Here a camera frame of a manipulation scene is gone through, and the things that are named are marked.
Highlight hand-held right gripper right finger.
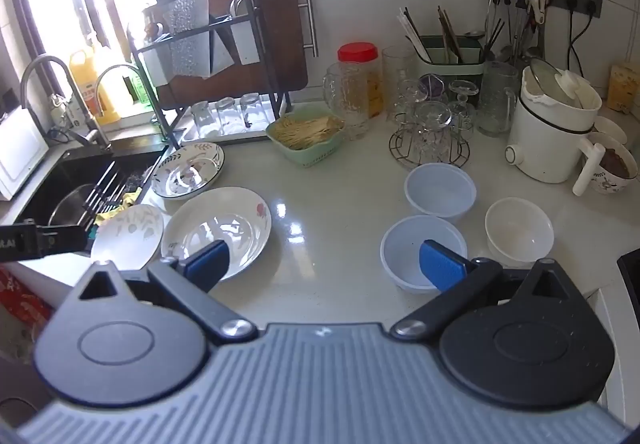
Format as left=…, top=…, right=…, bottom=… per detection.
left=390, top=239, right=571, bottom=342

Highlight dark chopsticks bundle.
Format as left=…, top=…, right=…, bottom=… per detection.
left=482, top=19, right=506, bottom=60

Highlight small steel faucet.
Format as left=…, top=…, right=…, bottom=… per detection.
left=94, top=64, right=143, bottom=120

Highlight leaf and fox print plate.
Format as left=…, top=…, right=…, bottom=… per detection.
left=150, top=141, right=226, bottom=201

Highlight clear glass pitcher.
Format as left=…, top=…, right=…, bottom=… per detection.
left=476, top=60, right=521, bottom=137

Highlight dark wooden cutting board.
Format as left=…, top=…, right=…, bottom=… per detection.
left=155, top=0, right=308, bottom=108

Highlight wire glass rack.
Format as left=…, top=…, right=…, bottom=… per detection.
left=389, top=111, right=473, bottom=170

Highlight red patterned cloth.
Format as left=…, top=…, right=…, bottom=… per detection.
left=0, top=269, right=53, bottom=325

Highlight green bottle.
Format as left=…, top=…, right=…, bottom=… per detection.
left=122, top=74, right=151, bottom=105

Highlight pale green plastic basket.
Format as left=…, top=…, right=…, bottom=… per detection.
left=265, top=113, right=347, bottom=167

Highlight clear stemmed glass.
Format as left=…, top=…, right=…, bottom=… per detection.
left=399, top=79, right=427, bottom=116
left=447, top=79, right=476, bottom=135
left=415, top=99, right=454, bottom=161

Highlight row of drinking glasses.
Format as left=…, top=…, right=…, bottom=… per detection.
left=180, top=104, right=291, bottom=146

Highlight brown chopsticks bundle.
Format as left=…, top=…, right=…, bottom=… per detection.
left=437, top=7, right=463, bottom=63

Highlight chrome sink rack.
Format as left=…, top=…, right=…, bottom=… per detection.
left=80, top=161, right=128, bottom=230

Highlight translucent white plastic bowl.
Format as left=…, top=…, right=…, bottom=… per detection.
left=380, top=215, right=471, bottom=295
left=404, top=163, right=477, bottom=225

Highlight upturned clear drinking glass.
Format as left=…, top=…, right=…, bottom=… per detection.
left=239, top=93, right=273, bottom=132
left=216, top=97, right=243, bottom=135
left=191, top=100, right=218, bottom=137

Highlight black box at edge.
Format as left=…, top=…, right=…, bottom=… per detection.
left=616, top=249, right=640, bottom=305

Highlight clear textured board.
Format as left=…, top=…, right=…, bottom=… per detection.
left=160, top=0, right=211, bottom=80

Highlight black power cables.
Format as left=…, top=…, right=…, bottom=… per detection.
left=565, top=0, right=601, bottom=71

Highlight small white bowl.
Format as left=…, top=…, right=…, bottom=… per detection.
left=592, top=115, right=628, bottom=145

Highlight large white red-flower plate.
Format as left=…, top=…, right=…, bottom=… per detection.
left=161, top=187, right=272, bottom=282

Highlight yellow box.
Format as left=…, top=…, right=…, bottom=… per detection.
left=607, top=64, right=640, bottom=114

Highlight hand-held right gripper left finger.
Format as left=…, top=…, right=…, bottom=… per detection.
left=75, top=240, right=259, bottom=342

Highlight white plastic board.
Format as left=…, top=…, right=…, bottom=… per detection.
left=0, top=105, right=50, bottom=201

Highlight tall steel faucet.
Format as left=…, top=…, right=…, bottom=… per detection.
left=20, top=54, right=113, bottom=152

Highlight white ceramic bowl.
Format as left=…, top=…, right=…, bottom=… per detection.
left=484, top=197, right=556, bottom=267

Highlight yellow detergent bottle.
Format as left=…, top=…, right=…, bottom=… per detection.
left=69, top=37, right=123, bottom=125

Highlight steel bar handle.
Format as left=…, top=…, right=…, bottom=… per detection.
left=298, top=0, right=319, bottom=58

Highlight floral print mug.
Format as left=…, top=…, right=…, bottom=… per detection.
left=582, top=131, right=632, bottom=195

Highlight green utensil holder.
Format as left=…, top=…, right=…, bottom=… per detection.
left=412, top=34, right=486, bottom=91

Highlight small white leaf-print plate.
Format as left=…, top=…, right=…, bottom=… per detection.
left=90, top=204, right=165, bottom=271

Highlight white chopsticks bundle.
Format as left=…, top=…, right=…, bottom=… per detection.
left=397, top=7, right=433, bottom=64

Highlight tall clear glass tumbler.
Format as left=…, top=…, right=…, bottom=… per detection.
left=382, top=46, right=418, bottom=115

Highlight dried yellow noodles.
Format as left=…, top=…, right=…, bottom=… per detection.
left=274, top=114, right=344, bottom=148

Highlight steel pot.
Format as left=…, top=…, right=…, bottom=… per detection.
left=47, top=183, right=96, bottom=227

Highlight yellow cloth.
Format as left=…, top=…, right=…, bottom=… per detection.
left=97, top=191, right=141, bottom=225

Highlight black metal dish rack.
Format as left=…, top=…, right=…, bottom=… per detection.
left=127, top=0, right=293, bottom=150

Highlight black kitchen sink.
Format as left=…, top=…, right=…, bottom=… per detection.
left=12, top=139, right=173, bottom=255

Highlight white electric cooking pot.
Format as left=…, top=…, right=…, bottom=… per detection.
left=504, top=58, right=606, bottom=197

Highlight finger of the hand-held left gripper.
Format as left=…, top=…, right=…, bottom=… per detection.
left=36, top=223, right=102, bottom=258

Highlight textured glass mug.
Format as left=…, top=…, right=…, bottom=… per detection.
left=322, top=62, right=372, bottom=141

